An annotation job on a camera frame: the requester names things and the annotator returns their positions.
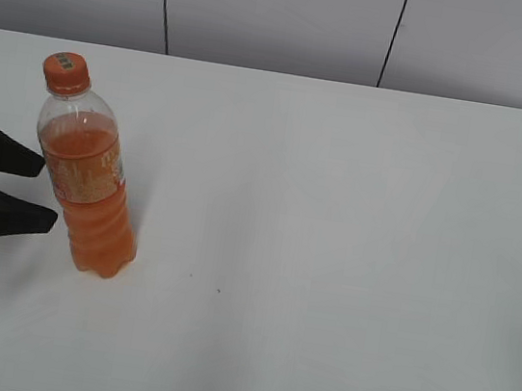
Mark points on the orange soda plastic bottle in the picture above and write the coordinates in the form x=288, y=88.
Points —
x=80, y=143

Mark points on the orange bottle cap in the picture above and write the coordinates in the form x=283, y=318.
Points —
x=66, y=74

